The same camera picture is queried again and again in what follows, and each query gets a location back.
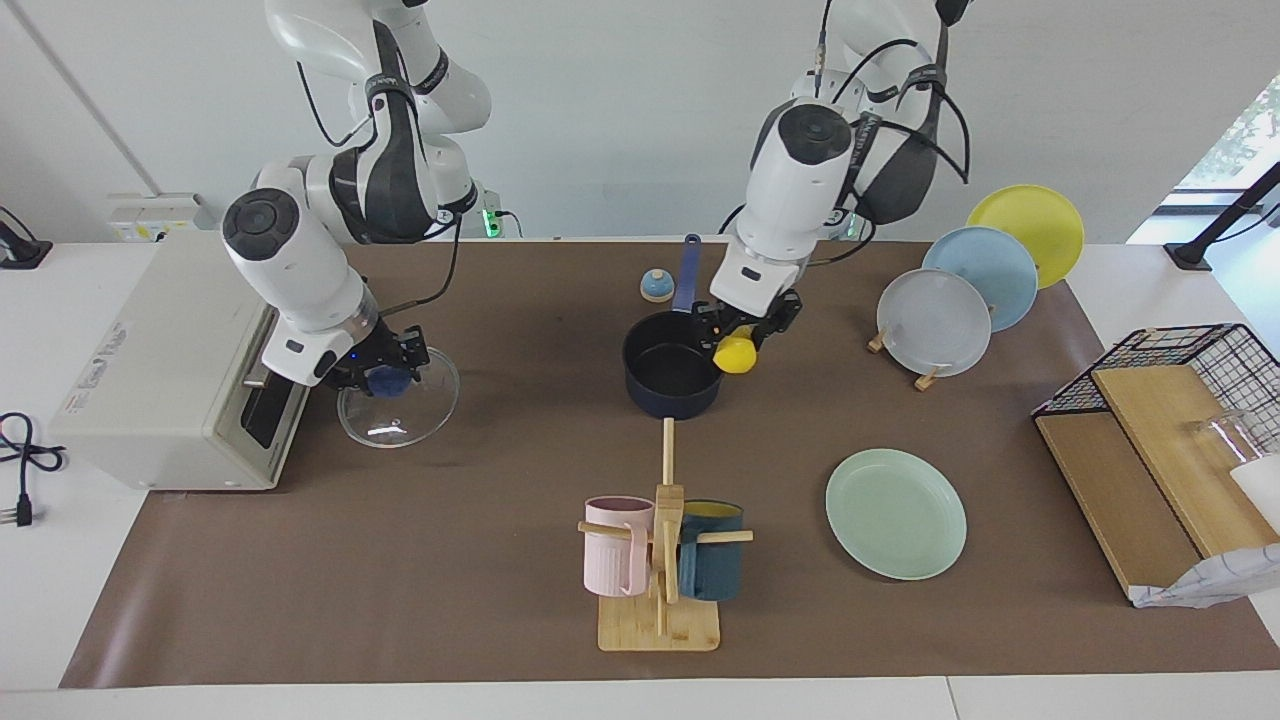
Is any black clamp stand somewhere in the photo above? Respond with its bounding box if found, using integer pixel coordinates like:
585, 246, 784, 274
1163, 160, 1280, 271

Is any clear glass cup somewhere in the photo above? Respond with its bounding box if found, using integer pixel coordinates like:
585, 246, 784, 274
1185, 408, 1266, 471

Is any dark wooden board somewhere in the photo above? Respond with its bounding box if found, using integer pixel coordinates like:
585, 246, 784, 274
1035, 412, 1206, 601

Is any wooden plate rack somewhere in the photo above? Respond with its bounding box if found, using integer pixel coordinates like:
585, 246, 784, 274
867, 325, 941, 391

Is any dark teal mug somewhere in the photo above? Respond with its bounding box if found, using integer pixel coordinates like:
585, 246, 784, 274
677, 500, 745, 602

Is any black desk mount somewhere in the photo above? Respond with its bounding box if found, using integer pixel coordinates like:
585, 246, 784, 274
0, 207, 53, 269

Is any light blue plate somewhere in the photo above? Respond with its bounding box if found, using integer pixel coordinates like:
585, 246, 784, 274
922, 226, 1039, 333

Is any dark blue saucepan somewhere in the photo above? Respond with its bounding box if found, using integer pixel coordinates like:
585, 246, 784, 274
622, 234, 726, 419

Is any white plastic cup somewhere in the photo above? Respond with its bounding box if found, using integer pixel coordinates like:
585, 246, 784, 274
1230, 455, 1280, 531

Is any yellow plate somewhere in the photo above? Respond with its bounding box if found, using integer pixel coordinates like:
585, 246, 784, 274
966, 184, 1085, 291

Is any pink ribbed mug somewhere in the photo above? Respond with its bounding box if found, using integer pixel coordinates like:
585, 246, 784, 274
584, 496, 656, 598

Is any grey plate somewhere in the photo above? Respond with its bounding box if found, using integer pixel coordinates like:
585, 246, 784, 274
877, 268, 993, 379

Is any white checked cloth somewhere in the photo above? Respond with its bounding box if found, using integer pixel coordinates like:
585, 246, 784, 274
1130, 543, 1280, 609

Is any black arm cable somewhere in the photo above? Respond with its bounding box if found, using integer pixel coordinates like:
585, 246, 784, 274
815, 0, 973, 266
378, 205, 466, 319

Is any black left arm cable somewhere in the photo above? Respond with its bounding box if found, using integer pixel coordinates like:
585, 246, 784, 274
815, 0, 973, 266

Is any brown table mat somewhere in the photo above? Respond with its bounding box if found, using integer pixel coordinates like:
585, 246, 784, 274
60, 240, 1280, 689

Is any beige toaster oven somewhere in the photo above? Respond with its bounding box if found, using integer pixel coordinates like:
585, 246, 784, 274
48, 232, 311, 491

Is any wooden mug tree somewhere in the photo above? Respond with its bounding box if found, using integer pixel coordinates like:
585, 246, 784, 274
578, 418, 754, 653

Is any mint green plate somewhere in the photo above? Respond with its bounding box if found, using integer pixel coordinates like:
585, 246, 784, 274
825, 448, 968, 581

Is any glass lid blue knob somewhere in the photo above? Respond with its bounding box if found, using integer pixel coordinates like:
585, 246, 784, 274
336, 345, 461, 448

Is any black wire basket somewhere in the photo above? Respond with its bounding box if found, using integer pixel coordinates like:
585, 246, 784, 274
1032, 323, 1280, 461

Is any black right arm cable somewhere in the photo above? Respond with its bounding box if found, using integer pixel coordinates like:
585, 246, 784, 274
378, 205, 466, 319

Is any black power cord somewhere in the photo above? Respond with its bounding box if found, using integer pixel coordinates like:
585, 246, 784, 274
0, 412, 69, 528

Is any light wooden cutting board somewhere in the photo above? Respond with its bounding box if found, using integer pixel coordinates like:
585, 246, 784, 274
1090, 365, 1280, 559

